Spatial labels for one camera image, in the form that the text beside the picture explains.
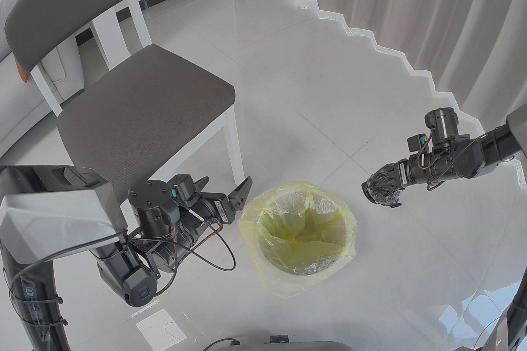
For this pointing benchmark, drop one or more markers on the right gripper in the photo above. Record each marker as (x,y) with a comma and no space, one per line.
(416,172)

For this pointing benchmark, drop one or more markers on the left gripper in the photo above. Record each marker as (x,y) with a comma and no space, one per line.
(206,207)

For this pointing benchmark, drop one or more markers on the black plastic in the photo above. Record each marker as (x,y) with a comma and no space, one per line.
(378,189)

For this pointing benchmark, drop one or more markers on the yellow plastic bag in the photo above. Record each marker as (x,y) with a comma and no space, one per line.
(251,226)

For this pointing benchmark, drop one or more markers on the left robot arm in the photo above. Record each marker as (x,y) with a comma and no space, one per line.
(61,209)

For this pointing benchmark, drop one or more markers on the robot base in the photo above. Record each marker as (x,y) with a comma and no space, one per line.
(288,346)

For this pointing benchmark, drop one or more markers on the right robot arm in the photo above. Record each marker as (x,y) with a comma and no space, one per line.
(494,143)

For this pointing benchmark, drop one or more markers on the white trash bin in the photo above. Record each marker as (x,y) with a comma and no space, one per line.
(263,257)

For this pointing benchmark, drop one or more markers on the grey and white chair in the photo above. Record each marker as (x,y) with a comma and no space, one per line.
(136,106)

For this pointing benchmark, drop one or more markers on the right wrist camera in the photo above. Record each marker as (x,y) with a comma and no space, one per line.
(416,143)

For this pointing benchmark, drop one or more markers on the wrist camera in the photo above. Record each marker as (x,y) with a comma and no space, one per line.
(183,187)
(416,143)

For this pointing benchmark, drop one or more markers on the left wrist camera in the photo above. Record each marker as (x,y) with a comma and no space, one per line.
(183,187)

